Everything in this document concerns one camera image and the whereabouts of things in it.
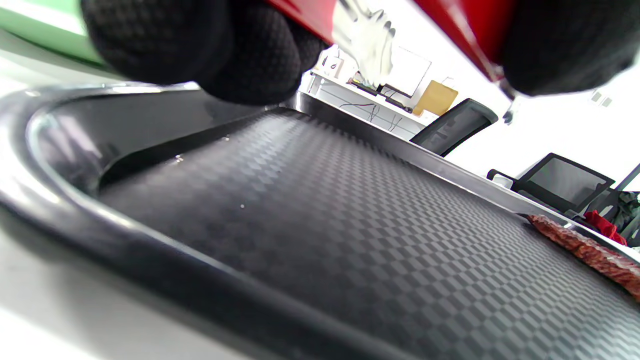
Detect person's left hand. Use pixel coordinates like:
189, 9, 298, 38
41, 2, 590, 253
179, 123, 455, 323
80, 0, 640, 106

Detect red-handled metal kitchen tongs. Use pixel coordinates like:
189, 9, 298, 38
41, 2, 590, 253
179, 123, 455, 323
265, 0, 518, 125

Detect marbled red steak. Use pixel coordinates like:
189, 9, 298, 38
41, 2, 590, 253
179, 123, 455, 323
527, 214, 640, 301

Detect white desk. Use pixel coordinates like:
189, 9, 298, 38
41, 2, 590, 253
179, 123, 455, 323
300, 70, 436, 141

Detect white computer monitor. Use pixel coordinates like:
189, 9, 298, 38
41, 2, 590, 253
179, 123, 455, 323
382, 46, 432, 99

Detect black textured tray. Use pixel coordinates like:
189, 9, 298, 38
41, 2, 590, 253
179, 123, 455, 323
0, 82, 640, 360

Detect brown cardboard box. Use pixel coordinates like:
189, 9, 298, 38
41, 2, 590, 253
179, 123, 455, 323
412, 80, 459, 117

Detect black armrest office chair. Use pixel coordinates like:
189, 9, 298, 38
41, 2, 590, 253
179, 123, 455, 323
410, 98, 499, 158

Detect black mesh office chair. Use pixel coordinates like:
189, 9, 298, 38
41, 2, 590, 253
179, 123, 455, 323
486, 152, 617, 217

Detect red cloth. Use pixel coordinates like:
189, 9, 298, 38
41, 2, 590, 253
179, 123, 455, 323
584, 210, 628, 247

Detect hanging black cables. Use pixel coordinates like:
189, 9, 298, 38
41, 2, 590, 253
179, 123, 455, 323
340, 100, 401, 132

